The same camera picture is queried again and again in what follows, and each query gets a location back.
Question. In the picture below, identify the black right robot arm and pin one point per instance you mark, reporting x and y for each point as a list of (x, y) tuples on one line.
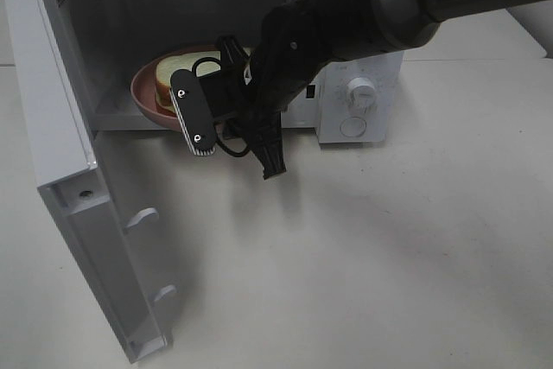
[(298, 39)]

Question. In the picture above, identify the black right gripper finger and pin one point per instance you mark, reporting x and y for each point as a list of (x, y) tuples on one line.
[(266, 143), (232, 54)]

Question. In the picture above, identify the white microwave door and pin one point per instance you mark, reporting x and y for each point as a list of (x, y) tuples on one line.
[(71, 176)]

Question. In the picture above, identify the white timer knob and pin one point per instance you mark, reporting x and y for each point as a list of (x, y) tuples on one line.
[(361, 93)]

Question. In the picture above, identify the pink round plate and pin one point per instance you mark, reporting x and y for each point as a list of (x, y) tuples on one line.
[(143, 92)]

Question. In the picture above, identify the round white door button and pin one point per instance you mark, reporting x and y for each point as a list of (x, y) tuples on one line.
[(353, 127)]

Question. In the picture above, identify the sandwich with lettuce and cheese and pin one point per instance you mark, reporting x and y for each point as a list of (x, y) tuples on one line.
[(183, 59)]

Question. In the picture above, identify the white warning label sticker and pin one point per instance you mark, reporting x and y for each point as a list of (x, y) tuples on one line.
[(314, 87)]

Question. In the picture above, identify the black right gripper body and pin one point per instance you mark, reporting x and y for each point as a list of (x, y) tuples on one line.
[(226, 96)]

